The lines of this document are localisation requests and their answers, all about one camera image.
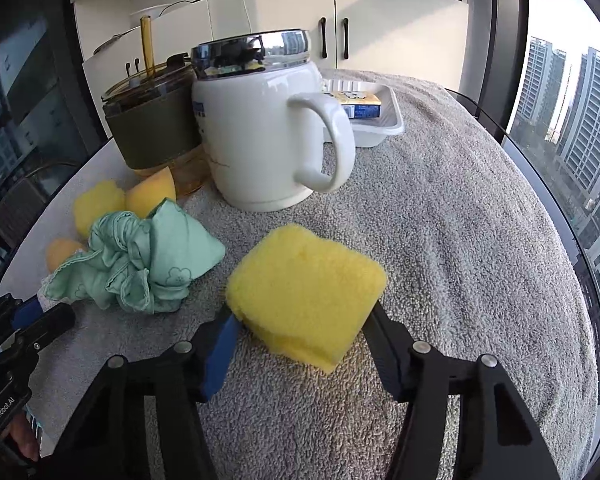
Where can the person's left hand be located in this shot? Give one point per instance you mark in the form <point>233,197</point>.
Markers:
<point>25,447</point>

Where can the wicker chair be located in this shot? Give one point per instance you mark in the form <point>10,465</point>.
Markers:
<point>25,200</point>

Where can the orange wedge sponge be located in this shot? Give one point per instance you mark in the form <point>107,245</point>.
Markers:
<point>147,195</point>

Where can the white cabinet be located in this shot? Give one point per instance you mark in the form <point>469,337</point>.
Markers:
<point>280,10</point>

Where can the white bowl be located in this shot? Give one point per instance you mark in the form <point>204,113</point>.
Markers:
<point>147,15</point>

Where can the grey terry towel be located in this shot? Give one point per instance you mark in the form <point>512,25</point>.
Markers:
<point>455,260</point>

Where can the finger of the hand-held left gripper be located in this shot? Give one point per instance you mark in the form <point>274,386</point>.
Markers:
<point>50,322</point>
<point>27,312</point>

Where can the amber glass tumbler with straw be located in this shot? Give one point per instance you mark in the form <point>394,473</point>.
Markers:
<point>150,130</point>

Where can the orange round sponge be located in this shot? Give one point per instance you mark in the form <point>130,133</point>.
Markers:
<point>62,252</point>

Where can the white plastic tray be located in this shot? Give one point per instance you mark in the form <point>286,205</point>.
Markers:
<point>380,130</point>

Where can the white mug with chrome lid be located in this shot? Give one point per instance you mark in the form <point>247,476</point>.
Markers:
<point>260,150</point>

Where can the yellow tissue packet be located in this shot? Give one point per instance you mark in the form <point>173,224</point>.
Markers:
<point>360,107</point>

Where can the yellow rectangular sponge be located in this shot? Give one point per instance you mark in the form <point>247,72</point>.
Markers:
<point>92,207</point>
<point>305,285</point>

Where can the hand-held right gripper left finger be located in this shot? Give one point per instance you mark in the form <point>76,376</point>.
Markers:
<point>220,355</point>

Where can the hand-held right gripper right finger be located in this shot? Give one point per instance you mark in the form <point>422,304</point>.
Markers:
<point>387,355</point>

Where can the black window frame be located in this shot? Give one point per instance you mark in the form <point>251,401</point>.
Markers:
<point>505,35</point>

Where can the green cloth scrunchie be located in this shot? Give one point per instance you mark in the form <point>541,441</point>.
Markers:
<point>130,260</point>

